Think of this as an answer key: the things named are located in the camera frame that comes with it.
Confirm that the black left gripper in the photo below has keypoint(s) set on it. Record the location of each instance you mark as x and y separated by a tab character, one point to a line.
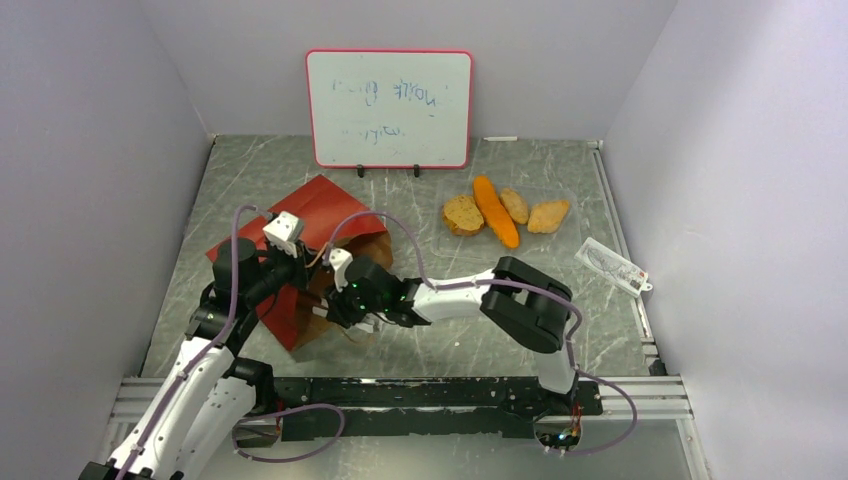
296	265

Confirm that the white printed card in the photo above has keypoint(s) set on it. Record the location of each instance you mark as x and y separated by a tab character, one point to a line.
614	268

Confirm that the tan fake bread roll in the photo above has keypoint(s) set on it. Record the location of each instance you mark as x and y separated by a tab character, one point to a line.
515	205

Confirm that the orange fake bread piece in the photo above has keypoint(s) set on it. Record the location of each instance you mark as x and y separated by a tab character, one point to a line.
462	216

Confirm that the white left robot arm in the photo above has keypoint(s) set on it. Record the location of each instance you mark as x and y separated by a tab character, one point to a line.
210	388

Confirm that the orange fake bread slice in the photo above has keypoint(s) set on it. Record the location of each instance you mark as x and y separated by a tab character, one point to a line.
546	217

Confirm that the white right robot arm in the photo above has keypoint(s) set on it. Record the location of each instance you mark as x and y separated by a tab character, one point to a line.
531	307

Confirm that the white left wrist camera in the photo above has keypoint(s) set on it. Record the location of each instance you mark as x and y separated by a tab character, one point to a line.
283	233

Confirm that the orange fake baguette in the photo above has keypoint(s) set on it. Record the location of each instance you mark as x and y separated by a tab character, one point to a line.
494	213

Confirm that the pink framed whiteboard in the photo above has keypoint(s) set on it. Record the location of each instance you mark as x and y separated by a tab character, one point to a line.
390	108

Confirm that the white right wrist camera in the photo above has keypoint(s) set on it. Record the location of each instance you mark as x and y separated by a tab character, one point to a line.
339	260

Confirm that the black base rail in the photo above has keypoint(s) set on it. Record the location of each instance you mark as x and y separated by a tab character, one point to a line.
509	406

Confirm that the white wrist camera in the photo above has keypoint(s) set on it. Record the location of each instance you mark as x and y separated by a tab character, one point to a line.
339	260
283	233

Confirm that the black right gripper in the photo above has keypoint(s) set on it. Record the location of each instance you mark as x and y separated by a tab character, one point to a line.
338	310

